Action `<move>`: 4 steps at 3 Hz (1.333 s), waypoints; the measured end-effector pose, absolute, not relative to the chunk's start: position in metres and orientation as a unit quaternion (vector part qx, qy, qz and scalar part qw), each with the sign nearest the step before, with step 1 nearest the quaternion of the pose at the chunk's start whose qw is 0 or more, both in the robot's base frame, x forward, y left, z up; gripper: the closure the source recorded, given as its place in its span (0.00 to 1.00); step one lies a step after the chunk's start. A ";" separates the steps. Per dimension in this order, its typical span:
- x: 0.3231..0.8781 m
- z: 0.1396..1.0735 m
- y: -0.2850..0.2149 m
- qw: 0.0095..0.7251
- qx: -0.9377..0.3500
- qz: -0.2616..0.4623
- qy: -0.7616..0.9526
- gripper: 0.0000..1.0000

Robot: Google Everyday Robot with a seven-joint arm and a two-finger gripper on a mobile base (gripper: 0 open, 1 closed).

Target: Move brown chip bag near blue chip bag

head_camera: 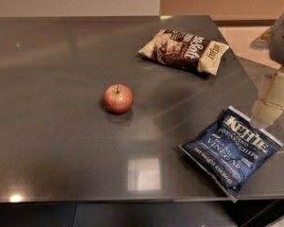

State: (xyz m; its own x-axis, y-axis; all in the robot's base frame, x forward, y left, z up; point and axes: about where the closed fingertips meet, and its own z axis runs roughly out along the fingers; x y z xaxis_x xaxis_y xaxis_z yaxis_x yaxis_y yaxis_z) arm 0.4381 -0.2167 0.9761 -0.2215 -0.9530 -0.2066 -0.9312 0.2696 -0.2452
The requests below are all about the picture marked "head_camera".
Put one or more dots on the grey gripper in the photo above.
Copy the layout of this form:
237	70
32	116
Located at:
282	38

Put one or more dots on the red apple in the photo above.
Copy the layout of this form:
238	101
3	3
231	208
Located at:
118	98

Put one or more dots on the blue Kettle chip bag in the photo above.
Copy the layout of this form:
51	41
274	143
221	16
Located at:
230	151

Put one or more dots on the brown chip bag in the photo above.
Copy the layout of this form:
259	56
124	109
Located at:
185	51

